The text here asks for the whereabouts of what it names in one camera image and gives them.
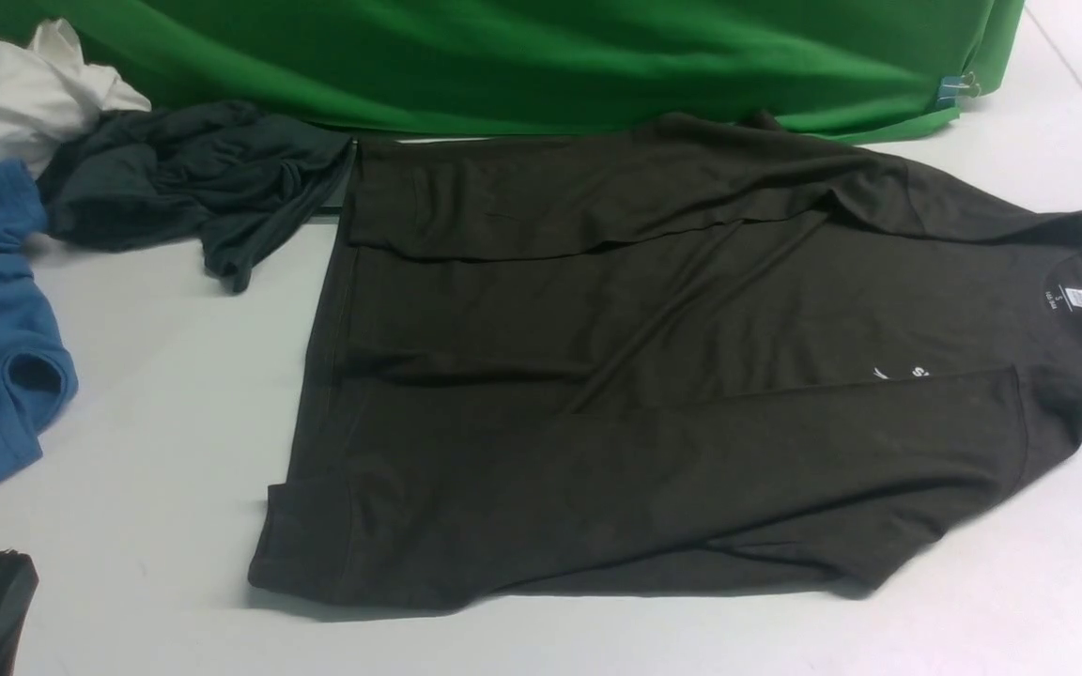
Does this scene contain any green backdrop cloth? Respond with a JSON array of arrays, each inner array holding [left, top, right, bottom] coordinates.
[[0, 1, 1025, 143]]

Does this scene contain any white crumpled cloth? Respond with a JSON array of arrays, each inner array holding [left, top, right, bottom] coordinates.
[[0, 19, 151, 178]]

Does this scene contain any dark gray long-sleeve shirt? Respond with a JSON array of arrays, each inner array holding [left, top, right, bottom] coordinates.
[[248, 115, 1082, 613]]

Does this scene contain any blue binder clip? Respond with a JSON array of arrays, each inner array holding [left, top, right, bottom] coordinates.
[[935, 71, 981, 110]]

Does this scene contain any dark slate crumpled shirt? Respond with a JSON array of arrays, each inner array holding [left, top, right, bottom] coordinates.
[[38, 101, 355, 294]]

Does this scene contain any silver table cable hatch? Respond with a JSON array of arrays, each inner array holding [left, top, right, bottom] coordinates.
[[313, 140, 360, 218]]

